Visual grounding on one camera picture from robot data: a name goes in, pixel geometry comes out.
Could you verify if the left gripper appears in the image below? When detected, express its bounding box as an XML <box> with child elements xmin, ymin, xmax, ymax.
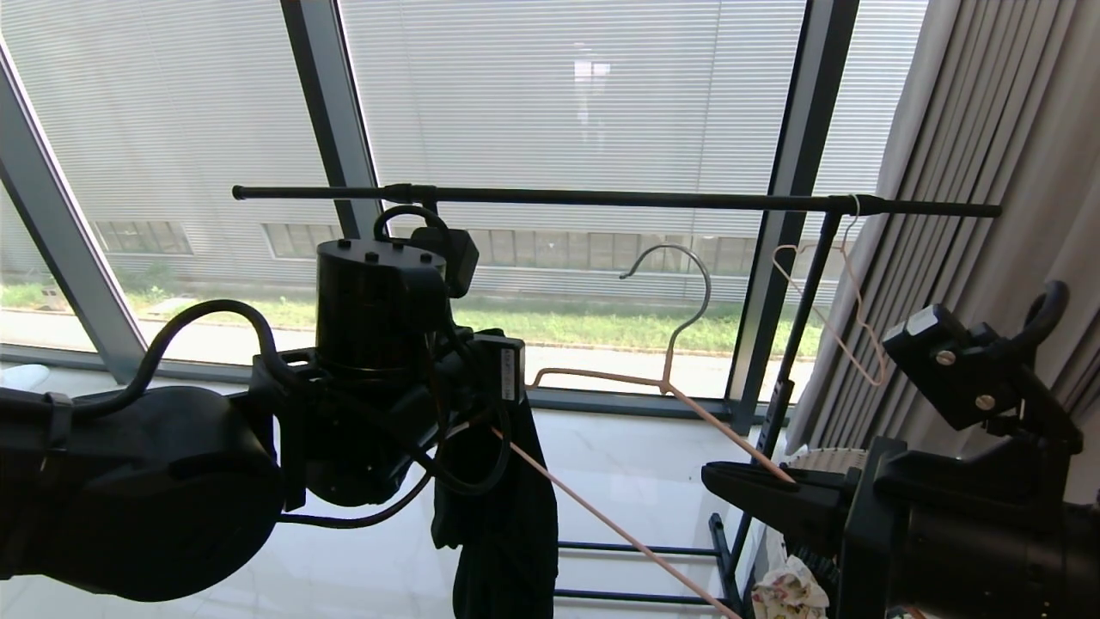
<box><xmin>430</xmin><ymin>331</ymin><xmax>527</xmax><ymax>414</ymax></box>

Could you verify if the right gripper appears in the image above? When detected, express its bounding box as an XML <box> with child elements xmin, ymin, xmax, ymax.
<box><xmin>702</xmin><ymin>437</ymin><xmax>1075</xmax><ymax>619</ymax></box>

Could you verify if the black garment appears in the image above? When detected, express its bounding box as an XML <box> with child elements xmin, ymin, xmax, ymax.
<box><xmin>430</xmin><ymin>400</ymin><xmax>559</xmax><ymax>619</ymax></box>

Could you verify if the pink clothes hanger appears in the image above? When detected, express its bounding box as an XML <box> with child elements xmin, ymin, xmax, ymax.
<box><xmin>771</xmin><ymin>215</ymin><xmax>889</xmax><ymax>388</ymax></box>
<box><xmin>486</xmin><ymin>244</ymin><xmax>796</xmax><ymax>619</ymax></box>

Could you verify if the white laundry basket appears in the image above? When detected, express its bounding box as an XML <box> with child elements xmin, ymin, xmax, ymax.
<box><xmin>756</xmin><ymin>445</ymin><xmax>869</xmax><ymax>619</ymax></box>

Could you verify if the black clothes rack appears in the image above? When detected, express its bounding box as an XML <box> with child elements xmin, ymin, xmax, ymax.
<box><xmin>232</xmin><ymin>183</ymin><xmax>1004</xmax><ymax>619</ymax></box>

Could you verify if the cream printed garment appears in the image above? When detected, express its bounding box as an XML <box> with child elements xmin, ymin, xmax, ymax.
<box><xmin>752</xmin><ymin>555</ymin><xmax>830</xmax><ymax>619</ymax></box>

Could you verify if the beige curtain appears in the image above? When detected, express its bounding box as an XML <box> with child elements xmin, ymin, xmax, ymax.
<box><xmin>786</xmin><ymin>0</ymin><xmax>1100</xmax><ymax>504</ymax></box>

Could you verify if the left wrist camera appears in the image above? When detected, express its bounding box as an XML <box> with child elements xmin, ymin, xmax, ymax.
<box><xmin>411</xmin><ymin>225</ymin><xmax>480</xmax><ymax>299</ymax></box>

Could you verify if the black cable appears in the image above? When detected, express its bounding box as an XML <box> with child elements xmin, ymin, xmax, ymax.
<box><xmin>1021</xmin><ymin>279</ymin><xmax>1071</xmax><ymax>349</ymax></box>
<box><xmin>47</xmin><ymin>299</ymin><xmax>289</xmax><ymax>422</ymax></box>
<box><xmin>278</xmin><ymin>404</ymin><xmax>516</xmax><ymax>530</ymax></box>
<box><xmin>374</xmin><ymin>205</ymin><xmax>452</xmax><ymax>250</ymax></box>

